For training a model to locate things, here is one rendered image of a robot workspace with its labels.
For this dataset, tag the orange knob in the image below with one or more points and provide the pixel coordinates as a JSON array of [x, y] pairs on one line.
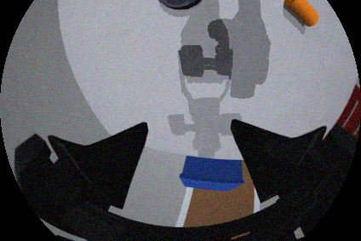
[[303, 10]]

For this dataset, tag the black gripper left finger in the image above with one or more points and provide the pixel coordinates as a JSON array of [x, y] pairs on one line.
[[109, 164]]

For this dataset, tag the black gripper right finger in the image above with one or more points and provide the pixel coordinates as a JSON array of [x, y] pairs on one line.
[[271, 158]]

